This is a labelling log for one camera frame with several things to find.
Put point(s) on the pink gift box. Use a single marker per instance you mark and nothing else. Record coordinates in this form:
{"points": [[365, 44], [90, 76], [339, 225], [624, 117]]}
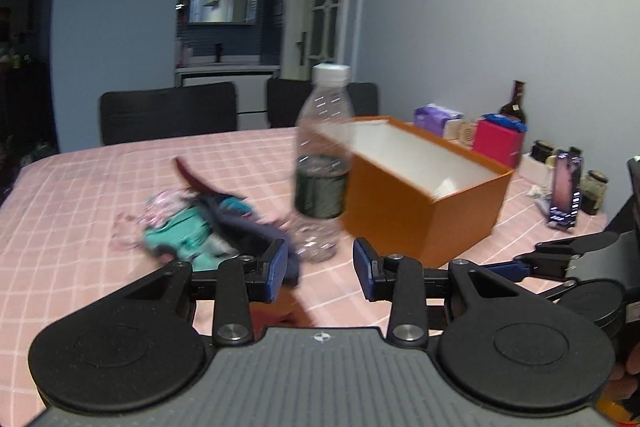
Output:
{"points": [[497, 144]]}

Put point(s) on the pink floral pouch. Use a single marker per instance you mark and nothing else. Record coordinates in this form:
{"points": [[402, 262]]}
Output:
{"points": [[160, 207]]}

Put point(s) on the beige wooden box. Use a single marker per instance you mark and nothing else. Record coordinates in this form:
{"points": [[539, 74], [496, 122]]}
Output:
{"points": [[468, 133]]}

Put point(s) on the white sink cabinet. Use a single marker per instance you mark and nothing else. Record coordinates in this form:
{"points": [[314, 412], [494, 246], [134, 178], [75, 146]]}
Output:
{"points": [[225, 74]]}

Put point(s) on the person's right hand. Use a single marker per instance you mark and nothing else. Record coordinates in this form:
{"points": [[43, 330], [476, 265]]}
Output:
{"points": [[622, 388]]}

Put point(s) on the purple tissue pack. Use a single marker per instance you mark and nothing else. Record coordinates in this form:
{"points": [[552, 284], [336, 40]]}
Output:
{"points": [[435, 118]]}

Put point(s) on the blue packet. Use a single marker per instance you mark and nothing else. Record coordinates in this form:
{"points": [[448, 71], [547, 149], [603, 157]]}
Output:
{"points": [[505, 119]]}

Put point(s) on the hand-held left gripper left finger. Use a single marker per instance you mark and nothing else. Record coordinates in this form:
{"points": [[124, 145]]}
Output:
{"points": [[277, 272]]}

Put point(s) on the orange cardboard box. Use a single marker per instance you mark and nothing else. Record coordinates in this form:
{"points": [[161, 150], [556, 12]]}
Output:
{"points": [[400, 207]]}

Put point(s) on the dark navy cloth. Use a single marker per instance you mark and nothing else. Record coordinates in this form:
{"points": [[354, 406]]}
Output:
{"points": [[250, 227]]}

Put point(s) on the black faucet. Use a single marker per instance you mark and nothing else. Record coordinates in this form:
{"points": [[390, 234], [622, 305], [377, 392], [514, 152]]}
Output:
{"points": [[219, 53]]}

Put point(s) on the dark slim carton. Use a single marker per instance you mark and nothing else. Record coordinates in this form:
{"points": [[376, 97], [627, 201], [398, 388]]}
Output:
{"points": [[566, 187]]}

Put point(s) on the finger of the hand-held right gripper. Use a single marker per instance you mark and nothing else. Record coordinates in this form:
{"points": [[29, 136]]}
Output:
{"points": [[505, 269], [575, 249]]}

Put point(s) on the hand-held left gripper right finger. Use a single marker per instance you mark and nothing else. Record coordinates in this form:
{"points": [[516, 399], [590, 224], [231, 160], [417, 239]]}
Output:
{"points": [[362, 268]]}

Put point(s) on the dark wine bottle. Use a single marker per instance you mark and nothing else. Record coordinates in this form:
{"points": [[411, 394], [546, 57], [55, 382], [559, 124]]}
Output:
{"points": [[515, 104]]}

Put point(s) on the black chair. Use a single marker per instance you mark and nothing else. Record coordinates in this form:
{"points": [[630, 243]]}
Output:
{"points": [[282, 102], [165, 112]]}

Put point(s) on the clear plastic water bottle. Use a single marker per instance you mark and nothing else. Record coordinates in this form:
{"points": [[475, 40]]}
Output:
{"points": [[322, 132]]}

